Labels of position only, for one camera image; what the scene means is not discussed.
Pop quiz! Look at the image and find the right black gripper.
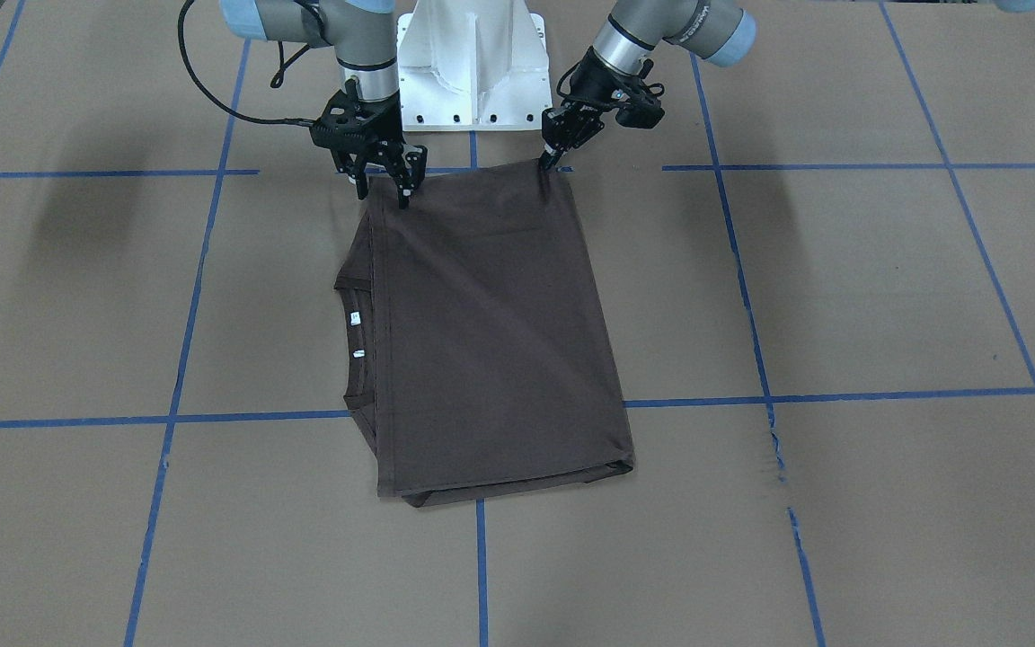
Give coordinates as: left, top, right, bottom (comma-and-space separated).
311, 87, 428, 209

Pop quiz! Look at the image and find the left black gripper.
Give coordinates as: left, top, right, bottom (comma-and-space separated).
539, 49, 640, 171

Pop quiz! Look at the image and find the dark brown t-shirt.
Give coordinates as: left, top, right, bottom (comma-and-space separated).
334, 160, 635, 508

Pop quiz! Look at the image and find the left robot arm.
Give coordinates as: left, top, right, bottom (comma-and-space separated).
539, 1, 758, 171

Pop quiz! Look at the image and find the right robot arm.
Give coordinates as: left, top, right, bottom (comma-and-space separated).
219, 1, 428, 208

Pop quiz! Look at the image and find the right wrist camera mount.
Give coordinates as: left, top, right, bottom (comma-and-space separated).
309, 91, 366, 152

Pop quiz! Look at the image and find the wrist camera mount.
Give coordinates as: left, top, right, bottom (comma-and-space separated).
309, 91, 366, 152
615, 77, 666, 129

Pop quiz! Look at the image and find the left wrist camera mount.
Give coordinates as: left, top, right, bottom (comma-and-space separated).
615, 77, 666, 129

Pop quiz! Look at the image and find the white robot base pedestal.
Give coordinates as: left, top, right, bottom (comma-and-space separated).
397, 1, 552, 133

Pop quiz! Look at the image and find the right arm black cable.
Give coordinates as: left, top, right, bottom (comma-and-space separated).
178, 0, 330, 127

